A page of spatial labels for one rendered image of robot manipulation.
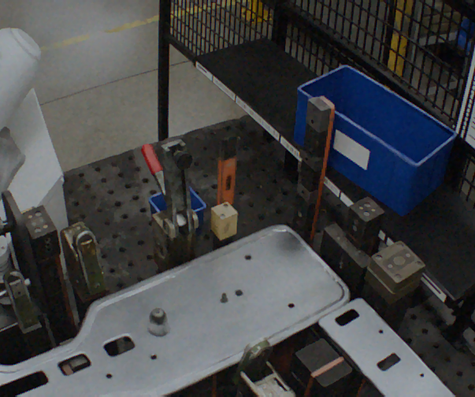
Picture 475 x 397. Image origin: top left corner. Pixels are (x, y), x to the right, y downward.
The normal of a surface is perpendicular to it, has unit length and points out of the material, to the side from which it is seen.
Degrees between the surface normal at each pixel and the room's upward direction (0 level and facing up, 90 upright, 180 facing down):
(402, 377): 0
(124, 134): 0
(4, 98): 86
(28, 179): 44
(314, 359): 0
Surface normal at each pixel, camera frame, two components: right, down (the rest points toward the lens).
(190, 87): 0.05, -0.73
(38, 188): -0.59, -0.35
